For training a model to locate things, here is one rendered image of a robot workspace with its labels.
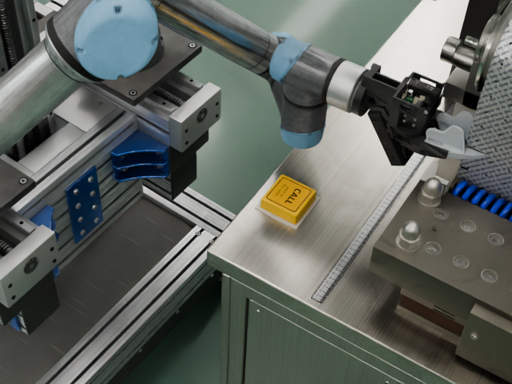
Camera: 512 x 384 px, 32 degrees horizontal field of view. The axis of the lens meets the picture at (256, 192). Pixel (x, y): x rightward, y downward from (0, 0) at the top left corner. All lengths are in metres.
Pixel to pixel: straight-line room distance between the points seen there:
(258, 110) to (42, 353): 1.20
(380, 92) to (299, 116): 0.16
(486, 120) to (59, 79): 0.62
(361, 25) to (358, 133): 1.74
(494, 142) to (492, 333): 0.28
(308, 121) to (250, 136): 1.43
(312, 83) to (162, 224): 1.06
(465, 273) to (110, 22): 0.61
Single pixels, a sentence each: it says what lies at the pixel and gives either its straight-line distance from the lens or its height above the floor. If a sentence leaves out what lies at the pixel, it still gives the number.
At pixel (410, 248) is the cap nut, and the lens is 1.32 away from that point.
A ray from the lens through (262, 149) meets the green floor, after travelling 2.87.
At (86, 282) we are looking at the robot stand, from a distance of 2.30.
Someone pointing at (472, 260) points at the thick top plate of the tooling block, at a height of 1.03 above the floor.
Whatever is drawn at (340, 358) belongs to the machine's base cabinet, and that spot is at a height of 0.80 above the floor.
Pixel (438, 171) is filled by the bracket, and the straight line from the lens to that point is 1.57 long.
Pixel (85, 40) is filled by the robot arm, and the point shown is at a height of 1.28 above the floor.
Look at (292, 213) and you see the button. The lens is 1.49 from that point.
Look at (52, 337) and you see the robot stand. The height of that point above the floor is 0.21.
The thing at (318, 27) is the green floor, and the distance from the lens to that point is 3.35.
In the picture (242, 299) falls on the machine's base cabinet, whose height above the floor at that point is 0.82.
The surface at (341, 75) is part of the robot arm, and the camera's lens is 1.40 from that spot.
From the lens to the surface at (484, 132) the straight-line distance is 1.37.
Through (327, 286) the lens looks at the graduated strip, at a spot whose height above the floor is 0.90.
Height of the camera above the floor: 2.06
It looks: 49 degrees down
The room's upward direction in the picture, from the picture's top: 3 degrees clockwise
